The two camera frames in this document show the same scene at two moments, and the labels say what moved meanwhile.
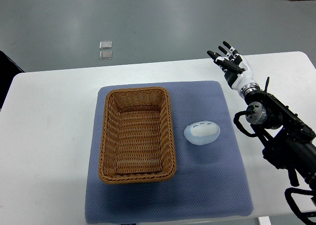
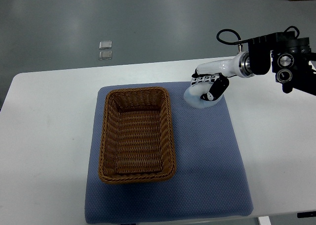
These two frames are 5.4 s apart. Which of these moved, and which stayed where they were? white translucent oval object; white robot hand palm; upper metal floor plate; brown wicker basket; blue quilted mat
Moved: white translucent oval object; white robot hand palm
Stayed: brown wicker basket; upper metal floor plate; blue quilted mat
